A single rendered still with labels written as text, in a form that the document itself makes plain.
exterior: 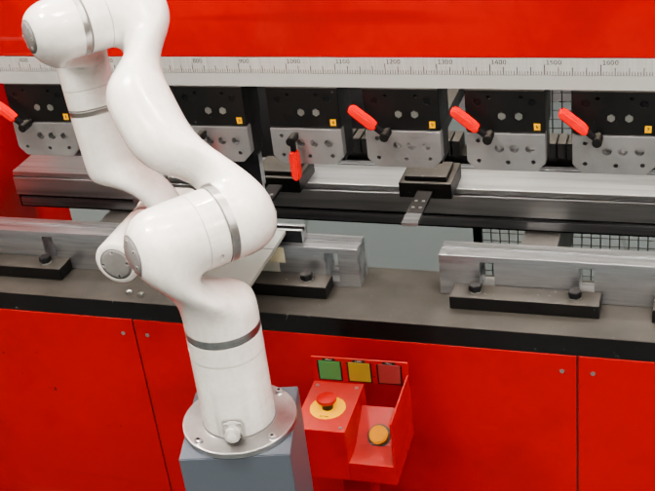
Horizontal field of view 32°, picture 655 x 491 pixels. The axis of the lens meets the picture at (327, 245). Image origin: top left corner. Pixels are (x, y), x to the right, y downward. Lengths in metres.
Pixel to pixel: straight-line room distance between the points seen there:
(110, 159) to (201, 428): 0.49
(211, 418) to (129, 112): 0.50
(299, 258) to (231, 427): 0.70
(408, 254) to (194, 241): 2.69
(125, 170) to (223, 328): 0.41
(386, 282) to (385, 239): 1.96
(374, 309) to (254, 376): 0.62
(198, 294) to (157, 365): 0.94
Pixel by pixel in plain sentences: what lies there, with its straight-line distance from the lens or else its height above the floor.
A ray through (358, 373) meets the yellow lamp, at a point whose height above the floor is 0.81.
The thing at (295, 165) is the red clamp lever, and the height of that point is 1.19.
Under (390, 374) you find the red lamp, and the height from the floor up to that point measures 0.81.
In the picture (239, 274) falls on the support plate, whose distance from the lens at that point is 2.31.
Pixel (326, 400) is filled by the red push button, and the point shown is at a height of 0.81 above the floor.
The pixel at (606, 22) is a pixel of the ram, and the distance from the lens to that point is 2.09.
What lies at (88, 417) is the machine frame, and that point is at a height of 0.53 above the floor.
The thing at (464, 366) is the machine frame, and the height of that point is 0.78.
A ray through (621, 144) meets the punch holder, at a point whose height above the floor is 1.24.
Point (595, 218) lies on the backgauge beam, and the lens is 2.56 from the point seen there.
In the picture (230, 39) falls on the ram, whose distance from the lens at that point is 2.27.
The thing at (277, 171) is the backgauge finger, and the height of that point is 1.03.
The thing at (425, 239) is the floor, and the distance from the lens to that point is 4.39.
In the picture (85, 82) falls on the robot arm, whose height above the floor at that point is 1.50.
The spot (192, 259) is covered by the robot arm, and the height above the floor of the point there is 1.36.
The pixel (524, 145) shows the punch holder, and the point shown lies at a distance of 2.19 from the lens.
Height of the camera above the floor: 2.16
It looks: 29 degrees down
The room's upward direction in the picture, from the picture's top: 7 degrees counter-clockwise
